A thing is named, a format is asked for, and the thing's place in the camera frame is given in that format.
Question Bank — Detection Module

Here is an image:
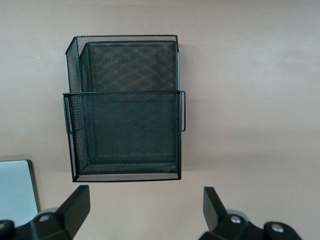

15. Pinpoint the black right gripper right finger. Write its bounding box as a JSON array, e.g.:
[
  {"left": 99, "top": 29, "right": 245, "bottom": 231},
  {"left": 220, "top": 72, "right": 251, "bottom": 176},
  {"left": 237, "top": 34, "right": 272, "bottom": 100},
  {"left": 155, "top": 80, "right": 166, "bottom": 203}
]
[{"left": 199, "top": 186, "right": 301, "bottom": 240}]

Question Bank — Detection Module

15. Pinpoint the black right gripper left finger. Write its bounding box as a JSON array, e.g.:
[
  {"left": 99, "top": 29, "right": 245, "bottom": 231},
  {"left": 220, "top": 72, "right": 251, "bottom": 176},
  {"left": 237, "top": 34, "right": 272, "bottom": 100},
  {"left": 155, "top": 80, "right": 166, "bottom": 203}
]
[{"left": 0, "top": 184, "right": 91, "bottom": 240}]

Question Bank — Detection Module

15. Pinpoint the silver laptop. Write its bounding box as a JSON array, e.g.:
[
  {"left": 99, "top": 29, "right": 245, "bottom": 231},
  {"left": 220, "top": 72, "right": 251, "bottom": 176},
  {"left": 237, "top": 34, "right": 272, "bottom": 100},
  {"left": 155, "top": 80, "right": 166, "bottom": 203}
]
[{"left": 0, "top": 159, "right": 41, "bottom": 219}]

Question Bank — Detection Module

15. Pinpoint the black wire mesh organizer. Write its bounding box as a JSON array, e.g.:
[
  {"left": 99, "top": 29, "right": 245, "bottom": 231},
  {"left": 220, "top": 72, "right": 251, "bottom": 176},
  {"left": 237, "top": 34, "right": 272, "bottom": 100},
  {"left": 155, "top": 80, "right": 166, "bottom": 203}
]
[{"left": 62, "top": 34, "right": 187, "bottom": 183}]

